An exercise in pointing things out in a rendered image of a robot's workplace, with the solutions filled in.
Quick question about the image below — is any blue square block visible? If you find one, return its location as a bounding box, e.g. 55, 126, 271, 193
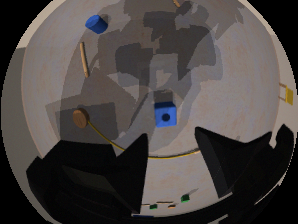
153, 101, 177, 128

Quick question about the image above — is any blue cylinder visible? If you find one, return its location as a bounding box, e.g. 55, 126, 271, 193
85, 15, 108, 34

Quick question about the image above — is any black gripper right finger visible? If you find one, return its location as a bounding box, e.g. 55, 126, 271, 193
194, 127, 273, 198

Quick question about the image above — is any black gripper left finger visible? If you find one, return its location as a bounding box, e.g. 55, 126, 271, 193
61, 133, 149, 214

